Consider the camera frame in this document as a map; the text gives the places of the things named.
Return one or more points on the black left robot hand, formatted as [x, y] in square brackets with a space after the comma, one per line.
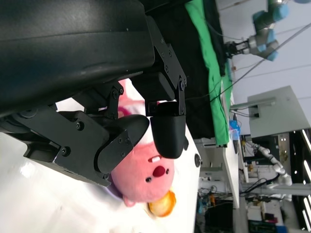
[73, 60]

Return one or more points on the pink plush beaver doll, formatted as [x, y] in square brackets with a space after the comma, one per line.
[143, 174]

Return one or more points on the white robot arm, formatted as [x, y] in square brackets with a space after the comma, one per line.
[277, 167]

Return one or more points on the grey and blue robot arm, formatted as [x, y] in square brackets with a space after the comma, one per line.
[264, 43]

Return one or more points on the black backdrop cloth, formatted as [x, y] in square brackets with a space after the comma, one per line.
[194, 48]

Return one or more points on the green cloth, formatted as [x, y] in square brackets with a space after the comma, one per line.
[209, 60]

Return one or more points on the orange striped bread bun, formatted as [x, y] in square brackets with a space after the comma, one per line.
[162, 205]

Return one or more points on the white desk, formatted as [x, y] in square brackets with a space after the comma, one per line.
[230, 174]

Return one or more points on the grey metal cabinet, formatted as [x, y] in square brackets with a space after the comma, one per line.
[279, 114]

